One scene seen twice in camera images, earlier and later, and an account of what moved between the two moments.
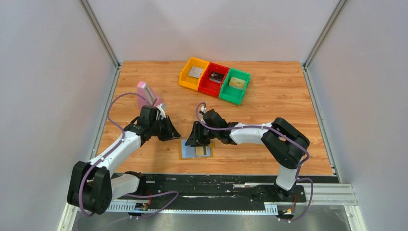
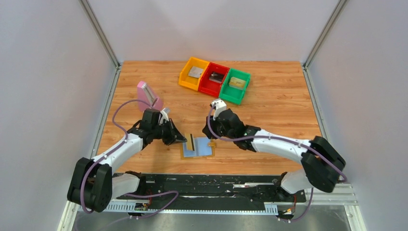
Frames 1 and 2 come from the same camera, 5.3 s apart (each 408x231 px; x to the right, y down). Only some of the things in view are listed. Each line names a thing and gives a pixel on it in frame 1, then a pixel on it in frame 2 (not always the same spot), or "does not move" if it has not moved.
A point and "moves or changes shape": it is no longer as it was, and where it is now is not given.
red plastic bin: [212, 79] does not move
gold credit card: [199, 150] moves or changes shape
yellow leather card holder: [185, 152] does not move
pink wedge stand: [141, 101] does not move
